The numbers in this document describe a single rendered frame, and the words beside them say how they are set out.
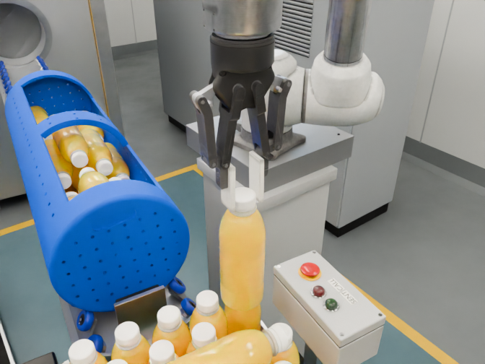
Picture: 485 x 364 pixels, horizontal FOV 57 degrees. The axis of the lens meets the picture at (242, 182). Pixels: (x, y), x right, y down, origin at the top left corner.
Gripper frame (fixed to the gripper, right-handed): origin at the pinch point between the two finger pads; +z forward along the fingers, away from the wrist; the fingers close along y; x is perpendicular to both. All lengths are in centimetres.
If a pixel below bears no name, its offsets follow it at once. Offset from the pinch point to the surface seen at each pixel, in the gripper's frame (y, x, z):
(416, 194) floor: -205, -119, 138
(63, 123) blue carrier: 15, -65, 14
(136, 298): 13.8, -17.1, 31.3
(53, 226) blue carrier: 24.1, -29.7, 18.5
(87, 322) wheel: 23, -23, 39
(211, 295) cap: 2.8, -6.4, 26.3
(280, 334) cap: -0.8, 10.0, 21.4
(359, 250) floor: -131, -93, 137
